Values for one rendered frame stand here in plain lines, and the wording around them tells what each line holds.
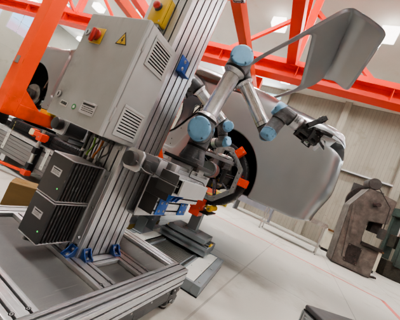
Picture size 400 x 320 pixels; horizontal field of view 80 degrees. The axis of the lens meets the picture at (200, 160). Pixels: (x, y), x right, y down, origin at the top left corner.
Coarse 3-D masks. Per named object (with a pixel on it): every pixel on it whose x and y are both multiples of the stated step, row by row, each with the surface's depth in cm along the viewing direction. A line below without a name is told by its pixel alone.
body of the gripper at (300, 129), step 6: (300, 126) 117; (306, 126) 118; (294, 132) 121; (300, 132) 118; (306, 132) 119; (312, 132) 116; (318, 132) 117; (300, 138) 121; (306, 138) 119; (312, 138) 117; (318, 138) 117; (312, 144) 117
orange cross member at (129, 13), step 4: (116, 0) 350; (120, 0) 349; (124, 0) 355; (128, 0) 361; (120, 4) 358; (124, 4) 358; (128, 4) 364; (124, 8) 363; (128, 8) 367; (132, 8) 373; (124, 12) 374; (128, 12) 370; (132, 12) 376; (136, 12) 383; (128, 16) 380; (132, 16) 379; (136, 16) 385
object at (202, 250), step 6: (162, 228) 233; (168, 228) 237; (168, 234) 230; (174, 234) 229; (180, 234) 232; (174, 240) 228; (180, 240) 226; (186, 240) 224; (192, 240) 228; (186, 246) 223; (192, 246) 222; (198, 246) 220; (204, 246) 224; (210, 246) 231; (198, 252) 219; (204, 252) 218
